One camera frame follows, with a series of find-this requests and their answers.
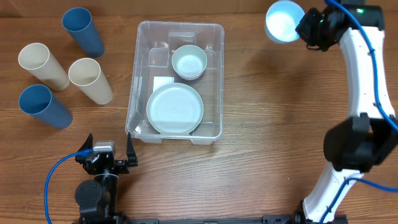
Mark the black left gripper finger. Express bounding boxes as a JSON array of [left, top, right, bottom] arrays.
[[126, 133, 138, 167], [78, 133, 93, 152]]

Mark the light blue bowl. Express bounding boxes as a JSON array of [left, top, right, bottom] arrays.
[[264, 1, 305, 44]]

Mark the grey plate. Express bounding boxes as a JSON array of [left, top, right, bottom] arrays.
[[146, 83, 204, 135]]

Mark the beige cup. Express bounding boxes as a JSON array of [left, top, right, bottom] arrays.
[[68, 58, 113, 105], [18, 43, 70, 91]]

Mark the grey bowl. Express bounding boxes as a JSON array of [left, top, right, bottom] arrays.
[[172, 45, 208, 80]]

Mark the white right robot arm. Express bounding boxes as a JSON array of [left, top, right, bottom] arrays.
[[290, 0, 397, 223]]

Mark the dark blue cup front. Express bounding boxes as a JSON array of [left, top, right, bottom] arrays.
[[19, 84, 73, 129]]

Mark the dark blue cup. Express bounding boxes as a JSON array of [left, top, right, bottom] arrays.
[[19, 84, 73, 129], [62, 7, 105, 58]]

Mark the white label in bin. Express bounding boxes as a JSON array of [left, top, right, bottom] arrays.
[[152, 77, 174, 92]]

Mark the clear plastic storage bin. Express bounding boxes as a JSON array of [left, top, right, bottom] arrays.
[[125, 21, 224, 145]]

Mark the dark blue cup rear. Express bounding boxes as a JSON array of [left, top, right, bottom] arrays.
[[62, 7, 105, 58]]

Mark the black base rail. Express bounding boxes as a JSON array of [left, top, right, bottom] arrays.
[[75, 215, 292, 224]]

